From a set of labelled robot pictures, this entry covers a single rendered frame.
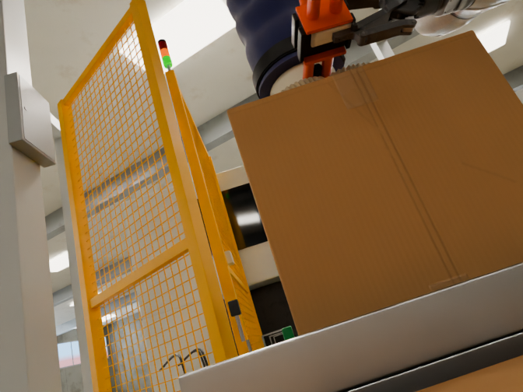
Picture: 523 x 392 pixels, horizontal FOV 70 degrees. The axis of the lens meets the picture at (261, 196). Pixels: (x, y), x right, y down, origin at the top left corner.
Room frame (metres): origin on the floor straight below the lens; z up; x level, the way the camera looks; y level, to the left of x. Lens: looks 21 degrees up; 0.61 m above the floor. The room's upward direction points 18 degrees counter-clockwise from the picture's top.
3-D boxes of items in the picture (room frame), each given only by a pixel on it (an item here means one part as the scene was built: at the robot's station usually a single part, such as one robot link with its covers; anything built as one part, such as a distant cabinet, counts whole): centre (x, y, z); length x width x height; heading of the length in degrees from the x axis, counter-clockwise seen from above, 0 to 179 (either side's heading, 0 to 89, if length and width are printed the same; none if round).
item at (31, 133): (1.13, 0.73, 1.62); 0.20 x 0.05 x 0.30; 3
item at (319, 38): (0.52, -0.20, 1.05); 0.07 x 0.03 x 0.01; 93
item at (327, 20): (0.54, -0.19, 1.08); 0.10 x 0.08 x 0.06; 93
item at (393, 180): (0.79, -0.19, 0.75); 0.60 x 0.40 x 0.40; 0
